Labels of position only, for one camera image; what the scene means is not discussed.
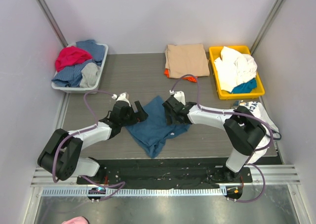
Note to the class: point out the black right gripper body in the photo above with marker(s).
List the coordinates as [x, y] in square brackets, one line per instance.
[171, 111]

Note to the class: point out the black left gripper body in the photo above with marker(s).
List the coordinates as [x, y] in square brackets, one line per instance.
[135, 112]

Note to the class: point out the dark blue t-shirt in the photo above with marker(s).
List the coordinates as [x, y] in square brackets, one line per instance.
[152, 134]

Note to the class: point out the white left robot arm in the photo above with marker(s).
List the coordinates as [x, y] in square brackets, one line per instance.
[61, 155]

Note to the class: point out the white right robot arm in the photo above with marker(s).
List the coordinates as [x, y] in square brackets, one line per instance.
[244, 131]

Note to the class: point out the folded orange t-shirt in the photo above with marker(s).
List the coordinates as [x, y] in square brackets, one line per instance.
[187, 78]

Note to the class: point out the grey garment in bin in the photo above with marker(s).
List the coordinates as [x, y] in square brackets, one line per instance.
[90, 74]

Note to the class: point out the folded beige t-shirt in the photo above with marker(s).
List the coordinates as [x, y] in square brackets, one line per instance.
[189, 60]

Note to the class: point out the grey plastic bin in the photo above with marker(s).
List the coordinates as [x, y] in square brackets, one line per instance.
[81, 88]

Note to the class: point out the blue checked shirt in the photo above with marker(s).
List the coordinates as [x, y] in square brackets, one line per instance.
[66, 75]

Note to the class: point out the white t-shirt in tray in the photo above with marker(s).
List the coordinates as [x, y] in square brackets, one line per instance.
[234, 69]

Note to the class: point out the teal garment in tray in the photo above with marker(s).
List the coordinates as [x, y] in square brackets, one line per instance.
[245, 87]

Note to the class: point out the pink red garment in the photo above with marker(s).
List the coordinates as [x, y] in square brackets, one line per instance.
[71, 56]

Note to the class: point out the white printed t-shirt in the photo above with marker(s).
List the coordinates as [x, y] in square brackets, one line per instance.
[258, 110]

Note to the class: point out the pink object at bottom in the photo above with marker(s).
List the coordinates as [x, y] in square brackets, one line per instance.
[77, 220]

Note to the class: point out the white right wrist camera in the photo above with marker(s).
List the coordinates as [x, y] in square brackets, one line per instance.
[178, 95]

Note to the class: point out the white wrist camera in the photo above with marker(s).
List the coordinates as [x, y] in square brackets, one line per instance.
[122, 96]
[178, 95]

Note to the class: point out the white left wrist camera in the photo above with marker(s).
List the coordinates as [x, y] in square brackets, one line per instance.
[122, 96]

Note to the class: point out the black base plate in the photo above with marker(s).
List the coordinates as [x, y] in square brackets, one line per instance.
[175, 173]

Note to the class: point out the slotted cable duct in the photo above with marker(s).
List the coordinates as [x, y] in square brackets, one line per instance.
[97, 192]

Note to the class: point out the aluminium rail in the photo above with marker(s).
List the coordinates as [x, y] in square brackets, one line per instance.
[275, 175]

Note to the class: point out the left aluminium frame post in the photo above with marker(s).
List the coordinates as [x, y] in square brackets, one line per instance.
[53, 23]

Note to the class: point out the aluminium frame post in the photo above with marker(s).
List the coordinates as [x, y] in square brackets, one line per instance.
[267, 24]
[53, 23]

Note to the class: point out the right aluminium frame post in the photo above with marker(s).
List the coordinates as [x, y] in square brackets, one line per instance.
[267, 24]

